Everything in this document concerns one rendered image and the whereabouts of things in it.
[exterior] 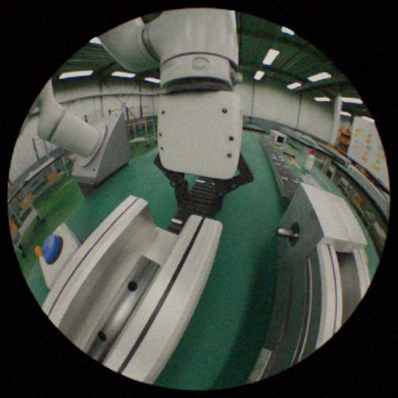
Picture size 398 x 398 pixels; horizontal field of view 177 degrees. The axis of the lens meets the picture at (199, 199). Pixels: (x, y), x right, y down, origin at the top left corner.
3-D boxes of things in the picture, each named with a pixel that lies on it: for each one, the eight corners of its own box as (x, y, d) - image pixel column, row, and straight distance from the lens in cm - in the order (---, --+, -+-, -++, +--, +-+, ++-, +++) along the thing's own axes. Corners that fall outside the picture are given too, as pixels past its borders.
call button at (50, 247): (61, 237, 23) (53, 227, 22) (67, 250, 20) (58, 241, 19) (47, 254, 24) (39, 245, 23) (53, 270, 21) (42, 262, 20)
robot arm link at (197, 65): (243, 78, 19) (242, 97, 19) (182, 80, 22) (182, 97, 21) (238, 50, 12) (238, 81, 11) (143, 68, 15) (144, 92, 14)
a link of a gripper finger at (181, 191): (187, 164, 19) (189, 198, 23) (170, 162, 21) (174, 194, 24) (177, 173, 17) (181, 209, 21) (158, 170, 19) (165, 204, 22)
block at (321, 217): (263, 224, 23) (285, 177, 18) (315, 236, 29) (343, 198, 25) (260, 274, 18) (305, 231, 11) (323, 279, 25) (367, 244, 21)
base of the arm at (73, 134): (76, 168, 64) (43, 156, 60) (90, 130, 70) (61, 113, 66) (96, 164, 47) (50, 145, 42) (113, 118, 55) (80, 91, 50)
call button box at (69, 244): (82, 242, 27) (62, 219, 24) (110, 272, 20) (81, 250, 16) (61, 272, 29) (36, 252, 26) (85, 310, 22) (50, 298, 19)
